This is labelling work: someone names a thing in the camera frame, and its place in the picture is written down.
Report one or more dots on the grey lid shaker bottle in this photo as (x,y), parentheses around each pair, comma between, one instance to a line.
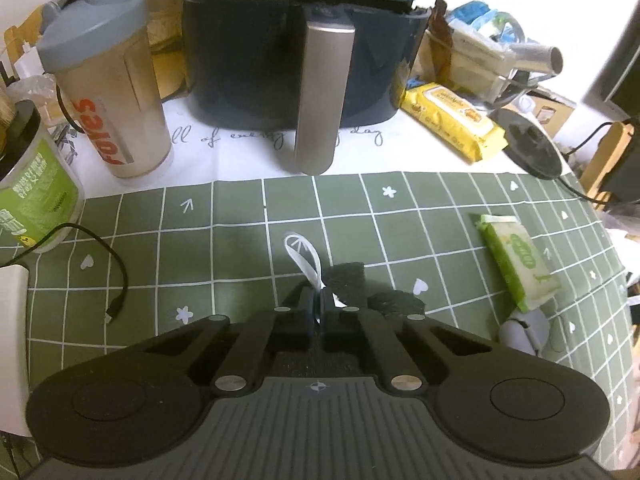
(99,54)

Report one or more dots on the green grid tablecloth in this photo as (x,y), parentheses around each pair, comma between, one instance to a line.
(147,262)

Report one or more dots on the black kettle base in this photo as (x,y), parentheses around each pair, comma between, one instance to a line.
(527,145)

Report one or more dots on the glass bowl with items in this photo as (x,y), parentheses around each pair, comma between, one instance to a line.
(483,53)

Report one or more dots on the green label white jar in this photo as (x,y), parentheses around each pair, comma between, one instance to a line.
(39,190)

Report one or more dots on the white power bank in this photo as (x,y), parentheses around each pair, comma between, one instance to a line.
(14,386)

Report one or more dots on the yellow wet wipes pack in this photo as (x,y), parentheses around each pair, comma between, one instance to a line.
(472,134)

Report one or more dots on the green wet wipes pack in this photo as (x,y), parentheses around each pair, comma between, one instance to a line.
(527,276)

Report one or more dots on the black air fryer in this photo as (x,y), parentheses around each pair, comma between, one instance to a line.
(310,66)

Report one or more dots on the grey earbuds case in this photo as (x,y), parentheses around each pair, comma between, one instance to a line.
(527,332)

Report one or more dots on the wooden chair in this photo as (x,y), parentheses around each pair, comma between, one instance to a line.
(609,152)

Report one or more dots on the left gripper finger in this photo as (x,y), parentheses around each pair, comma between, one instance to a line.
(333,329)
(300,323)

